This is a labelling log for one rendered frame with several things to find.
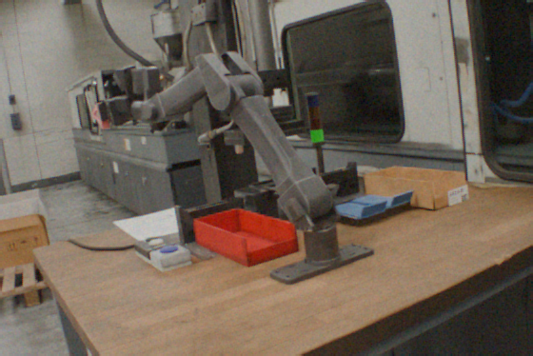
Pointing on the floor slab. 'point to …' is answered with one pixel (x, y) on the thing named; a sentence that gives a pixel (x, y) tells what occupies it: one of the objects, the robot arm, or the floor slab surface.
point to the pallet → (23, 283)
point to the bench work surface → (183, 316)
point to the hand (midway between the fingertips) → (108, 108)
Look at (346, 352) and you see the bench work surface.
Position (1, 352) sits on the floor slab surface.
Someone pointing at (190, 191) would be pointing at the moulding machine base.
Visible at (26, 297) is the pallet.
